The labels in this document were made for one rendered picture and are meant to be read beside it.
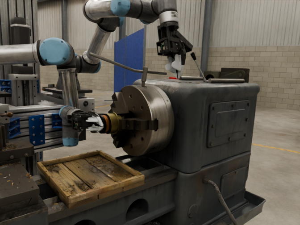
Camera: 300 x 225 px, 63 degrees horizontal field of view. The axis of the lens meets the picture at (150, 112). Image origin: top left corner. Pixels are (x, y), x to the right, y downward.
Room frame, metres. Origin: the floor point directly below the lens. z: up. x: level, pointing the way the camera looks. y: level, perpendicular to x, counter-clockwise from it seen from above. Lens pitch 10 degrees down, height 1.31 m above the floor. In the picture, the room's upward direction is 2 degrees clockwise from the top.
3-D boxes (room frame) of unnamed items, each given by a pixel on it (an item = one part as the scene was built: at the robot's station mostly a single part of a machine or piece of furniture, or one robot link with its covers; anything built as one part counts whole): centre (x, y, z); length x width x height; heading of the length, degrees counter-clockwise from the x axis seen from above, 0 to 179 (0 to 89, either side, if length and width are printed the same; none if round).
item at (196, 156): (1.36, -0.25, 1.06); 0.59 x 0.48 x 0.39; 130
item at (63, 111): (1.15, 0.39, 1.08); 0.11 x 0.08 x 0.09; 39
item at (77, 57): (1.61, 0.54, 1.33); 0.13 x 0.12 x 0.14; 127
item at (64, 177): (0.93, 0.24, 0.89); 0.36 x 0.30 x 0.04; 40
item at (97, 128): (0.94, 0.22, 1.07); 0.09 x 0.06 x 0.03; 39
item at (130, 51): (8.00, 0.84, 1.18); 4.12 x 0.80 x 2.35; 19
